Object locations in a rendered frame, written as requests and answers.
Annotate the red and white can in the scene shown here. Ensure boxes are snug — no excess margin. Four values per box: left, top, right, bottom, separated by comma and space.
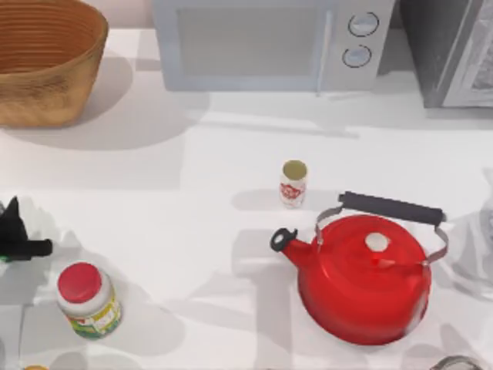
278, 159, 309, 209

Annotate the pale microwave oven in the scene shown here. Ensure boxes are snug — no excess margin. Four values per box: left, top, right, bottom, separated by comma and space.
150, 0, 397, 97

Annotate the red kettle with black handle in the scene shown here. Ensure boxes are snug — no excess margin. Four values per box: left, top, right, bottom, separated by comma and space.
270, 190, 450, 346

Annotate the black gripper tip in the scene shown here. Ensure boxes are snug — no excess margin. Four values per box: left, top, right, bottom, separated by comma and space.
0, 195, 54, 264

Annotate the woven wooden basket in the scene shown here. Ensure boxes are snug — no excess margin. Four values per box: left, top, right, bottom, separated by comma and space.
0, 0, 110, 129

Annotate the grey cabinet with dark inside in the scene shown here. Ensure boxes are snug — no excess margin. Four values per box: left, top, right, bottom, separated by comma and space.
399, 0, 493, 110

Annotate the grey metal rim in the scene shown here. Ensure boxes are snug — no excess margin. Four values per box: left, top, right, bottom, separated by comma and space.
430, 355, 482, 370

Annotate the red-lidded white jar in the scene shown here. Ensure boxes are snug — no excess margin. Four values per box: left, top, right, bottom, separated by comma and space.
56, 262, 123, 341

